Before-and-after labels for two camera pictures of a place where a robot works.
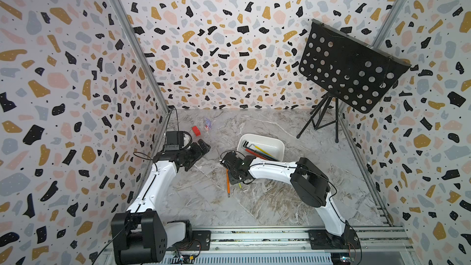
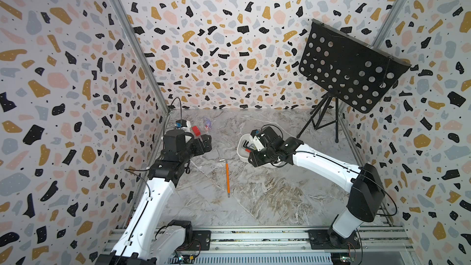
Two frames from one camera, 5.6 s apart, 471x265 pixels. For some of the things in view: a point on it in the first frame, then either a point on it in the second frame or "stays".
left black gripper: (197, 152) stays
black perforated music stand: (346, 69) stays
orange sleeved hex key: (228, 182) stays
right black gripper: (232, 181) → (254, 159)
